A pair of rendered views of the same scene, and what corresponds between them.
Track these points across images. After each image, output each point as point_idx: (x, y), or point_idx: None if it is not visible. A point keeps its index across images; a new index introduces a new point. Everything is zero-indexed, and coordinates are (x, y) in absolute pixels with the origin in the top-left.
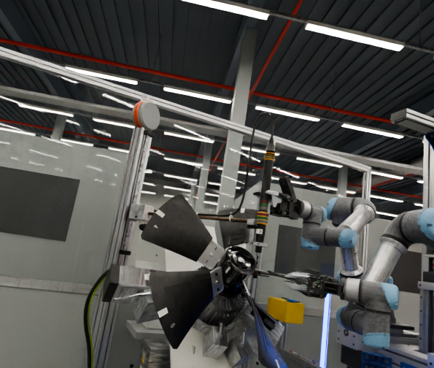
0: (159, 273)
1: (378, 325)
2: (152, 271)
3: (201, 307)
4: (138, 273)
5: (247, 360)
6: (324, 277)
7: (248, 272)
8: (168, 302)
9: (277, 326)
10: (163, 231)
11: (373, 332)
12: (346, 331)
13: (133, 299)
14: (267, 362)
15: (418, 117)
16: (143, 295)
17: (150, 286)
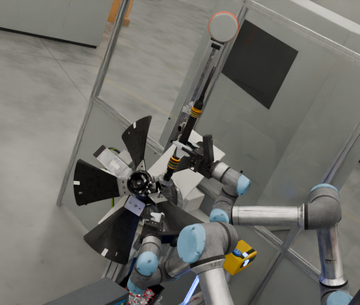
0: (83, 161)
1: (131, 273)
2: (118, 161)
3: (106, 195)
4: (110, 157)
5: (135, 249)
6: (148, 226)
7: (132, 192)
8: (81, 180)
9: None
10: (130, 138)
11: (129, 276)
12: None
13: (110, 172)
14: (90, 242)
15: None
16: None
17: (75, 166)
